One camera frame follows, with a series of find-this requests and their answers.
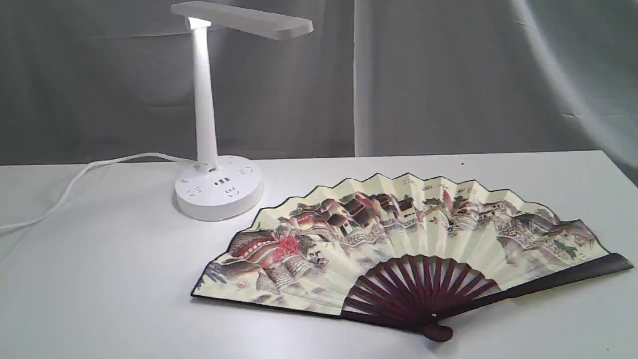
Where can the painted folding paper fan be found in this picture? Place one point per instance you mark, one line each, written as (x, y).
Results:
(403, 253)

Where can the white desk lamp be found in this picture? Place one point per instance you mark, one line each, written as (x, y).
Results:
(218, 187)

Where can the grey backdrop curtain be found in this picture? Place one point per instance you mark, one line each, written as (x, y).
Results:
(87, 80)

